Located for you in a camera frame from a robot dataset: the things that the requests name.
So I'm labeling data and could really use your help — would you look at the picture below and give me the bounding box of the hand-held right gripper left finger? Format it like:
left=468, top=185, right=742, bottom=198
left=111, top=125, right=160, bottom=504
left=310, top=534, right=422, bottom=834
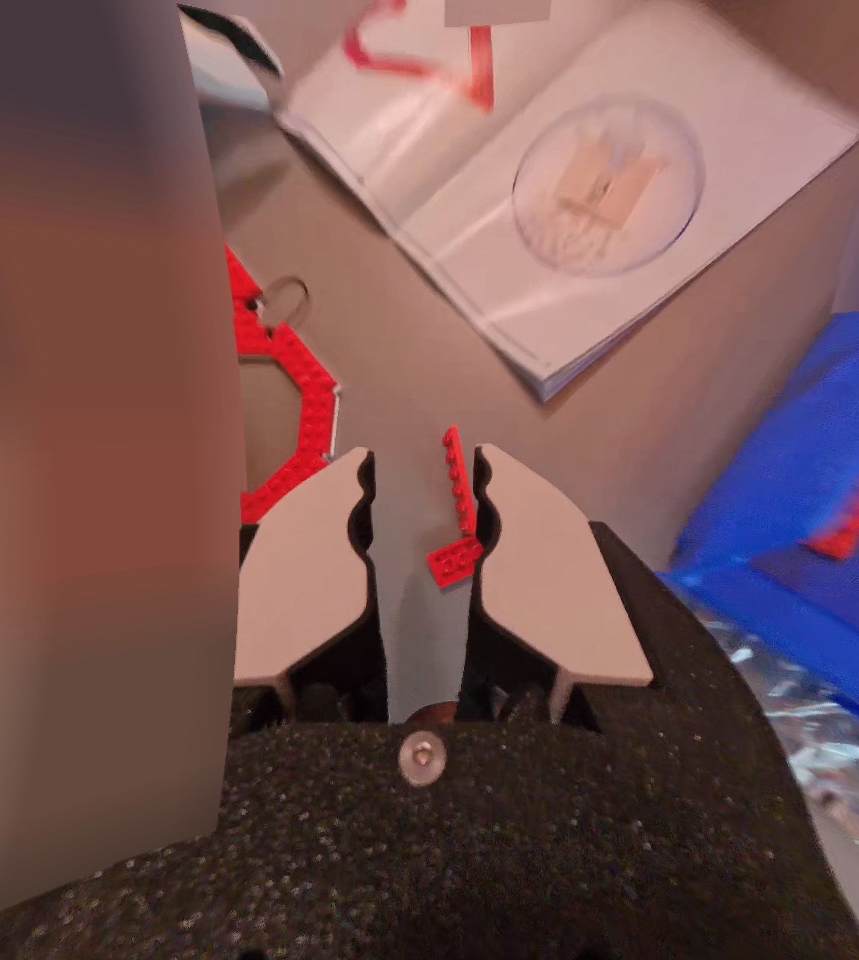
left=234, top=447, right=380, bottom=691

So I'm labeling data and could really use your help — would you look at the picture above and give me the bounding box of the red brick heart frame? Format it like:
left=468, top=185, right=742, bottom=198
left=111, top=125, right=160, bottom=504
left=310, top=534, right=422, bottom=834
left=225, top=243, right=342, bottom=526

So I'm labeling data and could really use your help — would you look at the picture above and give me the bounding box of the black string with end studs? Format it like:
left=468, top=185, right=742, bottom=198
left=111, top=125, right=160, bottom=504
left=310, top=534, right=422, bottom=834
left=255, top=276, right=312, bottom=333

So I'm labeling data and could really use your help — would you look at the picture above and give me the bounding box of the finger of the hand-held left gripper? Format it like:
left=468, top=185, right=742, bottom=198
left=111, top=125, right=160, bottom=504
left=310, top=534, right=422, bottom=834
left=176, top=3, right=286, bottom=115

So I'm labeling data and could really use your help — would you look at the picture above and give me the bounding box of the blue plastic bin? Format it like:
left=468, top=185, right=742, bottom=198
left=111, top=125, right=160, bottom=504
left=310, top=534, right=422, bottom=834
left=658, top=307, right=859, bottom=747

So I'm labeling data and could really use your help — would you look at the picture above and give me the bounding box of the red long plate brick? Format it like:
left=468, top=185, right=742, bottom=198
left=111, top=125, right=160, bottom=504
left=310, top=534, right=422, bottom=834
left=442, top=426, right=480, bottom=538
left=804, top=442, right=859, bottom=561
left=427, top=535, right=488, bottom=591

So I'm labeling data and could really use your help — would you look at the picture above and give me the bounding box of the white instruction booklet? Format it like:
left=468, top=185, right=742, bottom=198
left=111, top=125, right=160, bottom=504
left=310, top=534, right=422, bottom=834
left=274, top=0, right=859, bottom=406

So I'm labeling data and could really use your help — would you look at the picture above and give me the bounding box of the grey desk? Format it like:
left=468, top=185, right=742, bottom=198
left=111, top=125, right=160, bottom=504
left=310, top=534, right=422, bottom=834
left=197, top=0, right=859, bottom=960

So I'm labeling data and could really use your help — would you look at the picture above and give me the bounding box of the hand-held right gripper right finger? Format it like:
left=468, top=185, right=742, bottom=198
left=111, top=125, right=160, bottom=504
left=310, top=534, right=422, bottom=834
left=470, top=444, right=656, bottom=687

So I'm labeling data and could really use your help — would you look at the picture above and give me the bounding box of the crumpled clear plastic bag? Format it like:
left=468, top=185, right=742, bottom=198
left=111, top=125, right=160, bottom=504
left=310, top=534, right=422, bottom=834
left=699, top=600, right=859, bottom=882

